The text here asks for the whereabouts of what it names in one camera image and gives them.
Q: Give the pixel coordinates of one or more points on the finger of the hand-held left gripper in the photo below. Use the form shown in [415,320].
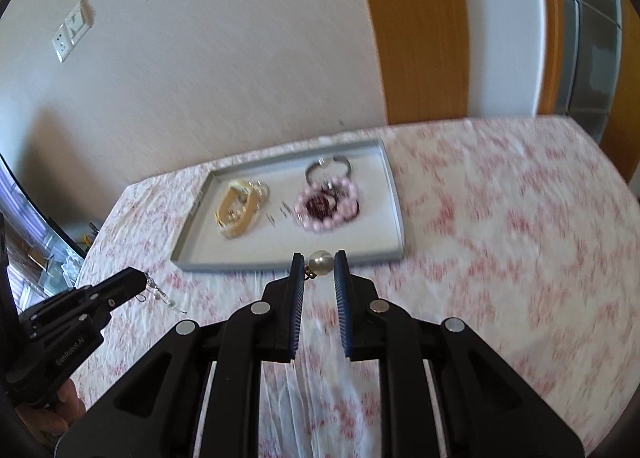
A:
[120,283]

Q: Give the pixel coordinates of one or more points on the pink floral tablecloth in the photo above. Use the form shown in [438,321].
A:
[500,238]

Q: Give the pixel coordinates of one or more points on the wide gold bangle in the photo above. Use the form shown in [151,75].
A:
[245,225]

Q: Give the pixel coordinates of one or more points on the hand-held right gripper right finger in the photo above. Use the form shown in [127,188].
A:
[342,308]

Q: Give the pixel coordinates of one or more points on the wooden door panel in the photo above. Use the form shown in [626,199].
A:
[415,38]

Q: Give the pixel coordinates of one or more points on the pearl earring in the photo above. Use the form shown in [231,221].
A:
[320,263]

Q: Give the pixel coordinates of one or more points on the wooden framed glass door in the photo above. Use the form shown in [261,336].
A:
[590,63]

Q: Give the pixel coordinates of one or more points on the small silver stud earrings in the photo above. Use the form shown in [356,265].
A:
[285,209]
[272,221]

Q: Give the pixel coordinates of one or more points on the white wall switch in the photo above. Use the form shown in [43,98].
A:
[79,20]

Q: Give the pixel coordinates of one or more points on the person's left hand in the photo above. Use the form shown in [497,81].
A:
[60,413]

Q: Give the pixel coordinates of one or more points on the white wall socket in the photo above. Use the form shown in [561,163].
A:
[61,45]

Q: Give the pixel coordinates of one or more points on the grey jewelry tray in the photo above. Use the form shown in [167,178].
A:
[350,238]

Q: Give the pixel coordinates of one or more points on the silver bangle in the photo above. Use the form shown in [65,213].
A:
[311,169]

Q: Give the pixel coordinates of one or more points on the glass display cabinet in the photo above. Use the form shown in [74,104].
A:
[45,243]

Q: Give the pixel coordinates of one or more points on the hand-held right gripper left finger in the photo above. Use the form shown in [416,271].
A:
[298,308]

